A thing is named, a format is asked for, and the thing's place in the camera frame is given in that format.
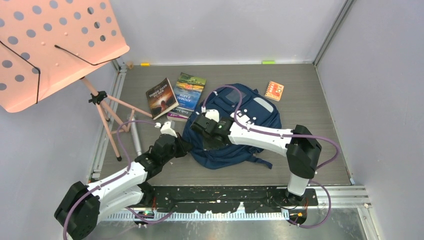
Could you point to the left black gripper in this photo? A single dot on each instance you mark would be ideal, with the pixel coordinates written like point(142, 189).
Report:
point(185, 147)

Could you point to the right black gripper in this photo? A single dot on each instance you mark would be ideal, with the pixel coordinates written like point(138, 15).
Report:
point(211, 145)

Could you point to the orange small notebook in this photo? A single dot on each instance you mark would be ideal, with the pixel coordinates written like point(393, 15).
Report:
point(274, 91)

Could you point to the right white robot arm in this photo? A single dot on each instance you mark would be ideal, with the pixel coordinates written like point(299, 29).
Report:
point(296, 145)

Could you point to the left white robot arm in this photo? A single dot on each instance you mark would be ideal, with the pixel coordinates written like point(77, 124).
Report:
point(85, 205)

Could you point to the purple spine book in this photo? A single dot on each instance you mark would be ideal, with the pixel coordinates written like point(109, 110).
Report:
point(178, 114)

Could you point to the dark Three Days book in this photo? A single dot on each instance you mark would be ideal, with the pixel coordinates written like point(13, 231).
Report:
point(161, 99)

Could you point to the blue Animal Farm book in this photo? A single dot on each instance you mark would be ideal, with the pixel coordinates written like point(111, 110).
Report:
point(188, 89)

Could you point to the green tape marker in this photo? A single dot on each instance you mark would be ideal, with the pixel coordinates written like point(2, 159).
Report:
point(268, 62)

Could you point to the pink perforated music stand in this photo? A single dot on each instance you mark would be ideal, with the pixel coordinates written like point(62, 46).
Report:
point(46, 45)

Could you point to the black mounting base plate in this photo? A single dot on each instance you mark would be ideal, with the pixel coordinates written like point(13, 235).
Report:
point(225, 199)

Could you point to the aluminium frame rail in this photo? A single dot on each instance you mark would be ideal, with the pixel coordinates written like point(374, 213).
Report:
point(329, 198)

